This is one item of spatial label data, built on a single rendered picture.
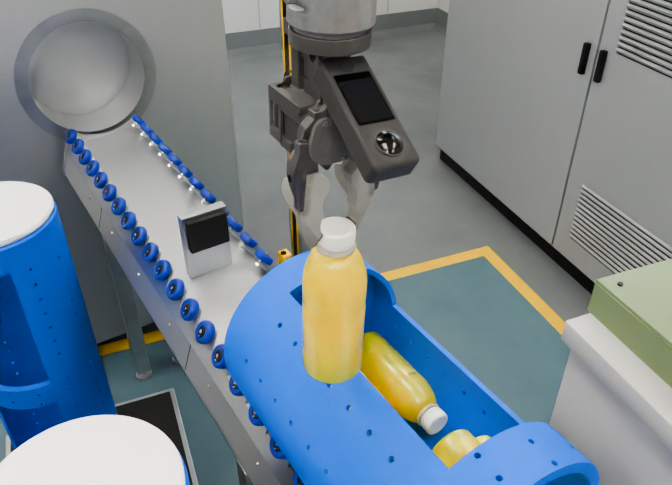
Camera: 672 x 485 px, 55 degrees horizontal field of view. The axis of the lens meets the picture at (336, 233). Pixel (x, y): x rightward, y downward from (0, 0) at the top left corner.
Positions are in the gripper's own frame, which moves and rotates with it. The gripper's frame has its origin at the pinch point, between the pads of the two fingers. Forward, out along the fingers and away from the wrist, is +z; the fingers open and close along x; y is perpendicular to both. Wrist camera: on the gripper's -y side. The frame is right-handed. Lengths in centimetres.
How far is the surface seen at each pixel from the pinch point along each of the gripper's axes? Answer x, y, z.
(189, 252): -5, 64, 46
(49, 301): 23, 83, 62
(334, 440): 1.7, -4.0, 27.1
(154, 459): 18.9, 15.3, 41.7
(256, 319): 0.9, 18.4, 26.0
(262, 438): 1, 18, 52
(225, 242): -13, 63, 45
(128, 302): -3, 131, 110
